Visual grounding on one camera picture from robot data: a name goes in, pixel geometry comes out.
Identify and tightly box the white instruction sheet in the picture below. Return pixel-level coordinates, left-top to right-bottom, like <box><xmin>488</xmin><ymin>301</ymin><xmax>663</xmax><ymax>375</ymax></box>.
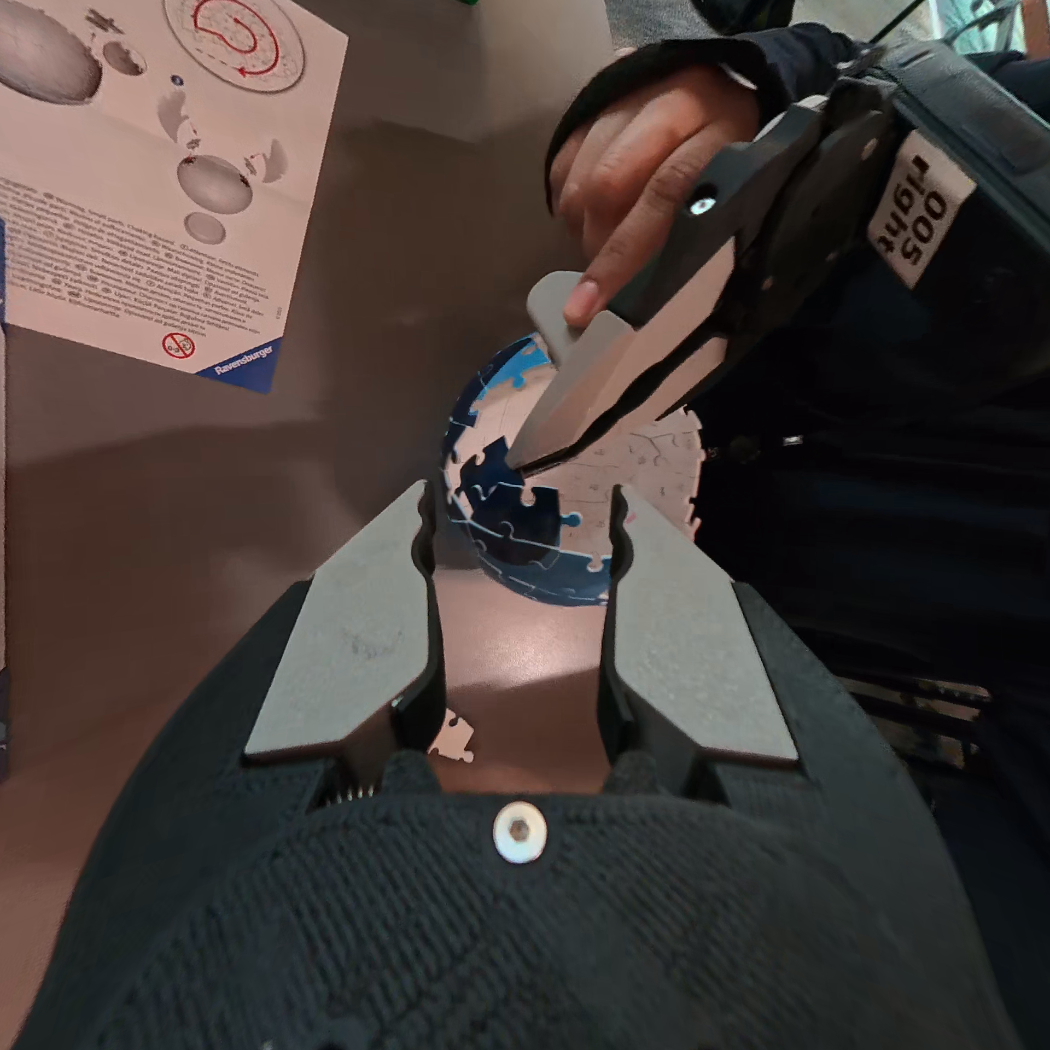
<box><xmin>0</xmin><ymin>0</ymin><xmax>349</xmax><ymax>395</ymax></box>

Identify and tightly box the loose white puzzle piece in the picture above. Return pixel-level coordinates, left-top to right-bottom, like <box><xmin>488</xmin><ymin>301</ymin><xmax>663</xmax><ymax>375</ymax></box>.
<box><xmin>428</xmin><ymin>709</ymin><xmax>477</xmax><ymax>764</ymax></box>

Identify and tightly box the blue puzzle ball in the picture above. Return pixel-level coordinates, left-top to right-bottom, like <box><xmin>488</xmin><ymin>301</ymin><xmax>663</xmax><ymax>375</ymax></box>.
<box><xmin>441</xmin><ymin>332</ymin><xmax>707</xmax><ymax>608</ymax></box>

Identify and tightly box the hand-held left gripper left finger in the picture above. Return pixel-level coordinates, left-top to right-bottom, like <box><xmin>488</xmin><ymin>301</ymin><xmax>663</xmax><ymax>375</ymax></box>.
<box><xmin>243</xmin><ymin>480</ymin><xmax>448</xmax><ymax>764</ymax></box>

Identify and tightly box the person's right hand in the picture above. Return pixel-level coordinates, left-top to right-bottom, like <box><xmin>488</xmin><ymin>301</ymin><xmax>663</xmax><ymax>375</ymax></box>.
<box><xmin>545</xmin><ymin>64</ymin><xmax>761</xmax><ymax>329</ymax></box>

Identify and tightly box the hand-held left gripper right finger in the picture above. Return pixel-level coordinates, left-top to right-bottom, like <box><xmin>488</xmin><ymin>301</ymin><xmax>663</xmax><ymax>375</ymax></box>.
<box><xmin>597</xmin><ymin>484</ymin><xmax>801</xmax><ymax>776</ymax></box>

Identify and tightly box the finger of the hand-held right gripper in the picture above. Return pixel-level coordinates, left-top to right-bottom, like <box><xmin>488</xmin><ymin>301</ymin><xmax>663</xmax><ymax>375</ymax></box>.
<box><xmin>522</xmin><ymin>335</ymin><xmax>731</xmax><ymax>477</ymax></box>
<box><xmin>507</xmin><ymin>242</ymin><xmax>739</xmax><ymax>470</ymax></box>

